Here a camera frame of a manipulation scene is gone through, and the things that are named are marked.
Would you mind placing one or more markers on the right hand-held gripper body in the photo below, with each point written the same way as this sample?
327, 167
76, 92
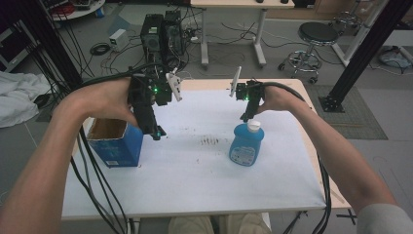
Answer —
251, 91

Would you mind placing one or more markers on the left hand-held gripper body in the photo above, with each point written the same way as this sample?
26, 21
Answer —
147, 91

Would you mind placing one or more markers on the blue bottle with white cap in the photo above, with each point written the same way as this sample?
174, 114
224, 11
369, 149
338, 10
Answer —
245, 146

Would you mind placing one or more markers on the person's right hand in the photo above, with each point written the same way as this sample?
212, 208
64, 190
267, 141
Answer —
281, 99

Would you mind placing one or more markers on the person's left hand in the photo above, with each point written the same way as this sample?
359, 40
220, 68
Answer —
100, 99

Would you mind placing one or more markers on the open blue cardboard box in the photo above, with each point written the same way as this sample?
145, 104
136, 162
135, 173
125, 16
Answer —
120, 149

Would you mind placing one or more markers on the black computer tower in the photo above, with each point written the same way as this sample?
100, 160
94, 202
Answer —
152, 35
173, 32

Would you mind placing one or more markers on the small white device box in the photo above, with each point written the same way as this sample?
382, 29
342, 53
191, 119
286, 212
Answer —
118, 39

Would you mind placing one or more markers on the white table sheet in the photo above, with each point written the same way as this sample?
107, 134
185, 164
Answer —
195, 182

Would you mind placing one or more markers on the black round stool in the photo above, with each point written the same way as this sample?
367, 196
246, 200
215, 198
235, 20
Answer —
317, 32

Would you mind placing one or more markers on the desk with white legs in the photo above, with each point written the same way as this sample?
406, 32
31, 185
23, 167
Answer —
242, 3

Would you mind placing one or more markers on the white round table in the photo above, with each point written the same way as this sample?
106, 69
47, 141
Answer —
81, 11

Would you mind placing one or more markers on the grey floor mat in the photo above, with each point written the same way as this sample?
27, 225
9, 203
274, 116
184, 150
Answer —
360, 120

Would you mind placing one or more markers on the person's beige trousers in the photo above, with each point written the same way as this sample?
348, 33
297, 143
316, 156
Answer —
195, 226

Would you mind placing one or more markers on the chrome stool base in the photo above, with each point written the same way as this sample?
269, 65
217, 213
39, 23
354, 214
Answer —
347, 19

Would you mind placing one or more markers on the white metal stand leg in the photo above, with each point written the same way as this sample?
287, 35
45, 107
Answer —
363, 29

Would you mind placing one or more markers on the crumpled white cloth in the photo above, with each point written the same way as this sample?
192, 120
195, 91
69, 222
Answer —
19, 97

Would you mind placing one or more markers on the black metal frame post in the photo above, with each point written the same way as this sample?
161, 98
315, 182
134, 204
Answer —
52, 42
370, 48

